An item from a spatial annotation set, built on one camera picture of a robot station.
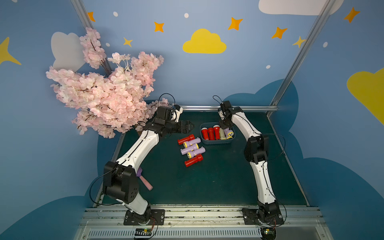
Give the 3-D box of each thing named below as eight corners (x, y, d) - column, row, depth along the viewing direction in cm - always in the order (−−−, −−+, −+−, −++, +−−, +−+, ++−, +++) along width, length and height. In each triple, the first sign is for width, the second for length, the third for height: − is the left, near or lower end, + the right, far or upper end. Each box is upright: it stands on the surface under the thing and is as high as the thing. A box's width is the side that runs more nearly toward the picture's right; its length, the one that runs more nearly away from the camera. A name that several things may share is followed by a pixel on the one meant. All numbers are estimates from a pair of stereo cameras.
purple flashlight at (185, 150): (181, 155, 98) (181, 153, 96) (180, 151, 100) (179, 149, 98) (198, 148, 102) (199, 146, 100) (196, 144, 104) (196, 142, 102)
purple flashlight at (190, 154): (188, 159, 96) (188, 157, 94) (186, 154, 99) (186, 152, 97) (205, 152, 100) (206, 150, 98) (203, 147, 102) (203, 145, 100)
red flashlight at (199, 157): (186, 167, 93) (186, 165, 91) (183, 163, 95) (183, 160, 93) (203, 160, 97) (203, 157, 94) (200, 155, 99) (200, 152, 96)
